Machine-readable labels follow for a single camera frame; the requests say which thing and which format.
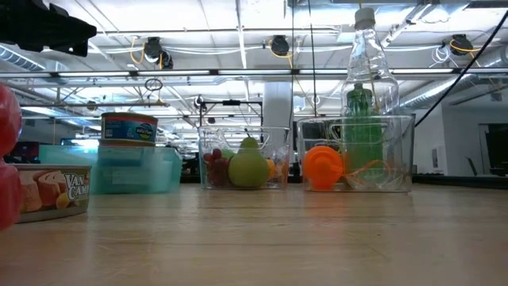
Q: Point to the cream lid tin can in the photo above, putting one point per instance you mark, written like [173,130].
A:
[127,144]
[127,129]

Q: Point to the silver lid tin can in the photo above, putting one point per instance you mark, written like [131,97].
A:
[51,190]

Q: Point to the red toy bell pepper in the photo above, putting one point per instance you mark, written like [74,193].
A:
[8,190]

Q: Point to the teal translucent plastic tray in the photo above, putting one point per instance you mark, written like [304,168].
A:
[158,175]

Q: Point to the dark red toy grapes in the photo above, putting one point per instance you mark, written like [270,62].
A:
[216,167]

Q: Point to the olive green toy pear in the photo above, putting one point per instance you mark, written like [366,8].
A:
[248,171]

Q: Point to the clear plastic bin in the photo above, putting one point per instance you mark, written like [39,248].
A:
[282,139]
[405,159]

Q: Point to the yellow toy mango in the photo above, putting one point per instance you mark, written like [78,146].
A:
[271,168]

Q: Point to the orange plastic bottle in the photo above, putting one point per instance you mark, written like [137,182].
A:
[323,167]

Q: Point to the clear white-capped water bottle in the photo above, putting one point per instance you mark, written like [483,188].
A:
[364,18]

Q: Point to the green plastic bottle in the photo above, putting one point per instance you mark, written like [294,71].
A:
[363,131]

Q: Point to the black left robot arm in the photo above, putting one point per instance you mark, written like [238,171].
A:
[12,20]

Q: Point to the black frame rack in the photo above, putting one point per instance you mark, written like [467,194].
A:
[230,102]

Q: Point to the long ceiling light rail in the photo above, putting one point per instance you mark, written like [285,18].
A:
[254,72]

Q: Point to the silver ventilation duct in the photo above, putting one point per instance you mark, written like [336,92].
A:
[436,93]

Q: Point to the black aluminium table frame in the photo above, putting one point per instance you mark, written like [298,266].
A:
[456,180]

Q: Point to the black wall screen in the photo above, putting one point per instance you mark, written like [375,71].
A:
[498,147]

